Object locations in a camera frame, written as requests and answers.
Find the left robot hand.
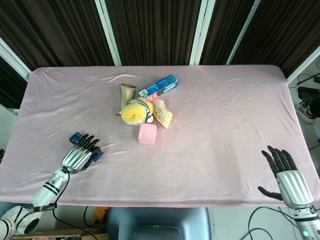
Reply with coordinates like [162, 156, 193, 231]
[61, 134, 104, 175]

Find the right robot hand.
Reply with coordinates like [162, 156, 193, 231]
[257, 145, 314, 207]

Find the blue glasses case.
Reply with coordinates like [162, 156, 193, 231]
[69, 132, 104, 163]

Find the blue cardboard snack box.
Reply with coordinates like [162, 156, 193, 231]
[137, 73, 179, 99]

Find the orange device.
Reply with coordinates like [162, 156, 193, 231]
[92, 206, 111, 223]

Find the white orange sneaker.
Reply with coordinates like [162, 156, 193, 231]
[306, 109, 320, 124]

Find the yellow plush toy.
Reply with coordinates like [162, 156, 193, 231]
[120, 97, 155, 125]

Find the pink foam cube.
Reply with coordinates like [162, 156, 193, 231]
[138, 124, 158, 145]

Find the brown snack wrapper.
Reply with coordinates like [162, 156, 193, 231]
[115, 83, 137, 117]

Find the black floor device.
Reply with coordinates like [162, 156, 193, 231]
[298, 86, 316, 101]

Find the clear bag of snacks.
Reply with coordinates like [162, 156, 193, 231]
[152, 99, 173, 130]

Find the pink tablecloth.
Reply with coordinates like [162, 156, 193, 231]
[0, 64, 315, 208]

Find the dark folding screen panel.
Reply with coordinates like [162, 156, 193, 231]
[226, 0, 320, 85]
[0, 0, 123, 72]
[99, 0, 208, 67]
[0, 37, 31, 110]
[189, 0, 261, 66]

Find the blue-grey plastic chair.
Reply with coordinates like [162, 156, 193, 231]
[106, 206, 213, 240]

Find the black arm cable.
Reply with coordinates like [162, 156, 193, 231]
[51, 166, 87, 235]

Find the black floor cable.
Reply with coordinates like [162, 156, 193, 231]
[241, 206, 298, 240]
[83, 206, 98, 227]

